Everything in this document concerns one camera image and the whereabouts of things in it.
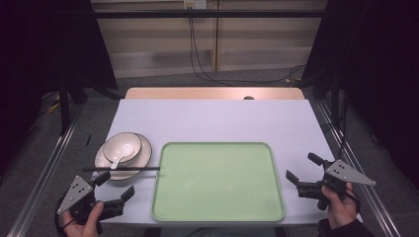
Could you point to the black curtain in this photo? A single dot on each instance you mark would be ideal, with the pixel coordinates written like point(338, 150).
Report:
point(378, 65)
point(39, 49)

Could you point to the white wall socket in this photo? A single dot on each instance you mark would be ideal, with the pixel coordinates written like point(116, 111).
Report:
point(195, 3)

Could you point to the light green tray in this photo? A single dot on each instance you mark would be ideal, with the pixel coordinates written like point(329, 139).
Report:
point(217, 182)

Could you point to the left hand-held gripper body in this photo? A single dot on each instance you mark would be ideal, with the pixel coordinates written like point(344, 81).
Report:
point(76, 194)

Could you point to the light wooden table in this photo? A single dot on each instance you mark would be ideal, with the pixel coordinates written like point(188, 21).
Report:
point(197, 93)

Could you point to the white plate with dark rim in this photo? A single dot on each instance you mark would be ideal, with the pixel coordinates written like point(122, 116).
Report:
point(145, 154)

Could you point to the metal floor rail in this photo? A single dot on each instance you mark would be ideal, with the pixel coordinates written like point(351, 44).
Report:
point(42, 171)
point(369, 194)

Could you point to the white bowl with dark rim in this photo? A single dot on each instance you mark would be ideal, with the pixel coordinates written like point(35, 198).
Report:
point(126, 141)

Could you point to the black horizontal frame bar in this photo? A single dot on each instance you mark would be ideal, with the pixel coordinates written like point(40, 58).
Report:
point(210, 14)

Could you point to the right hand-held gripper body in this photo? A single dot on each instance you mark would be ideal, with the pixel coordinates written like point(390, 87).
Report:
point(342, 173)

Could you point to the small black floor object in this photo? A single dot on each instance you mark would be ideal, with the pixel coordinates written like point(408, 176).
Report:
point(88, 140)

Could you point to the black chopstick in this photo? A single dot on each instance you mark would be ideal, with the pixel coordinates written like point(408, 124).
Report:
point(138, 168)
point(99, 170)

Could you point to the person's left hand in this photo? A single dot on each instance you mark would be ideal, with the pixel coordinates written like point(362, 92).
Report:
point(84, 227)

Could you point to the white ceramic spoon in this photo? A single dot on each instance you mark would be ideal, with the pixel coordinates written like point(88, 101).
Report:
point(116, 163)

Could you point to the white table cover sheet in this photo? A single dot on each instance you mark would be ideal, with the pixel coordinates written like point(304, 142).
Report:
point(214, 120)

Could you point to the person's right hand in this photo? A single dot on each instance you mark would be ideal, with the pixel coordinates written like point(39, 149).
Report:
point(341, 209)

